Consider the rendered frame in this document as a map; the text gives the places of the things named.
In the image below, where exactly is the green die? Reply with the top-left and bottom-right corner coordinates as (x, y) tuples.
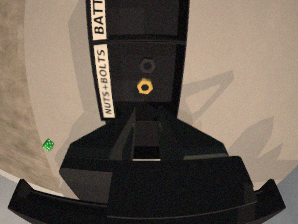
(42, 139), (54, 151)

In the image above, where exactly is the yellow hex nut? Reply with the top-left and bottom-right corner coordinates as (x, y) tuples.
(137, 78), (153, 94)

